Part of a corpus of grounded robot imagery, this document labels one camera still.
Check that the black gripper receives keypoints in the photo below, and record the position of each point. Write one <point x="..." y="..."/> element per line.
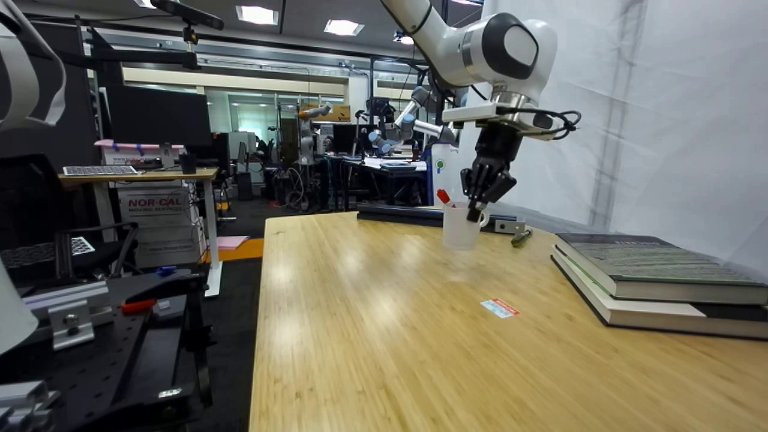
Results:
<point x="487" y="176"/>

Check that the white ceramic mug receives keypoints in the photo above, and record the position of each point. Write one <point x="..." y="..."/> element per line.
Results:
<point x="456" y="229"/>

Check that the red Expo marker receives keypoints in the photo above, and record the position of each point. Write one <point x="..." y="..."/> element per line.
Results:
<point x="441" y="194"/>

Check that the grey background robot arm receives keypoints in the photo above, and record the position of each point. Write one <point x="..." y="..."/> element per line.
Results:
<point x="395" y="127"/>

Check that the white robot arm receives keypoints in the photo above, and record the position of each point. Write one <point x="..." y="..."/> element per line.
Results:
<point x="509" y="53"/>

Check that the standing desk with keyboard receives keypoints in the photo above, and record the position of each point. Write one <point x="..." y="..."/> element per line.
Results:
<point x="165" y="194"/>

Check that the long black metal bar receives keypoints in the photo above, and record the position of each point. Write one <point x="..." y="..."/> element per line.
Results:
<point x="432" y="216"/>

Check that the small dark metal tool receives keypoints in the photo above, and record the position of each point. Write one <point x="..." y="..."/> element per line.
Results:
<point x="522" y="235"/>

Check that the small red white label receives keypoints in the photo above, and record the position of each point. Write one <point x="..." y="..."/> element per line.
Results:
<point x="499" y="307"/>

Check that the upper grey hardcover book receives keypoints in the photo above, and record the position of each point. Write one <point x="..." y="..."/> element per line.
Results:
<point x="644" y="266"/>

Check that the white backdrop curtain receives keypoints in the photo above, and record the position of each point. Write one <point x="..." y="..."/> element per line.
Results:
<point x="672" y="134"/>

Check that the black breadboard mounting plate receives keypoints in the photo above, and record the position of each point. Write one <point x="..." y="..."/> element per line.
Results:
<point x="147" y="371"/>

